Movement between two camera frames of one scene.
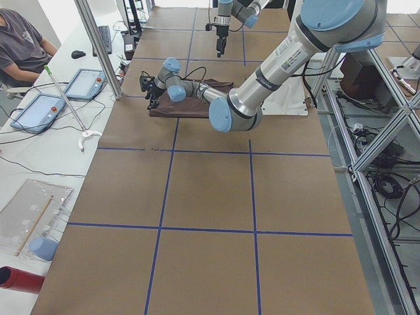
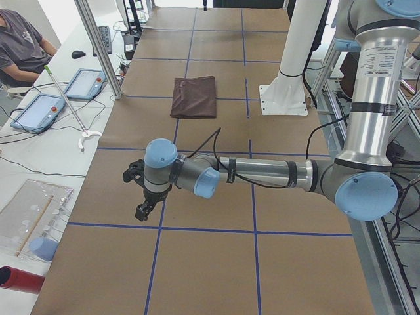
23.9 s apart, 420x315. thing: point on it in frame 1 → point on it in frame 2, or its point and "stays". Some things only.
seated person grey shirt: [23, 52] stays
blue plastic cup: [43, 249] stays
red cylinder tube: [12, 278] stays
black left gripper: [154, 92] → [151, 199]
